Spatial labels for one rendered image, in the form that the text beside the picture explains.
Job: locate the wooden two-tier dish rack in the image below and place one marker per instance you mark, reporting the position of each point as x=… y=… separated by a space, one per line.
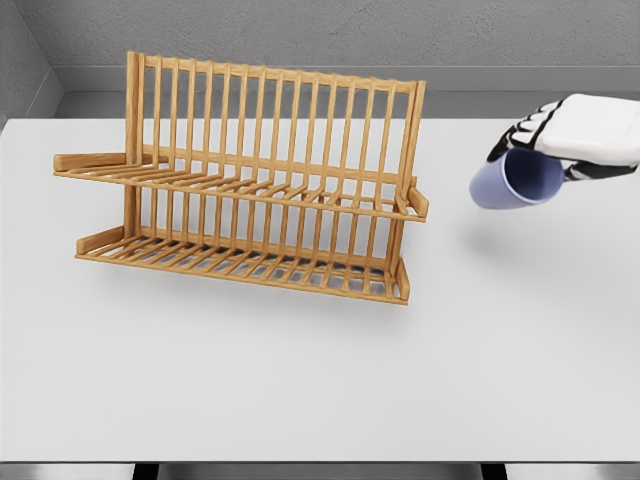
x=260 y=190

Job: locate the blue cup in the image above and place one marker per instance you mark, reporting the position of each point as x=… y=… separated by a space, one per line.
x=492 y=187

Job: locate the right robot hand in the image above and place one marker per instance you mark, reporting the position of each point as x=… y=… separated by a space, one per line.
x=585 y=127

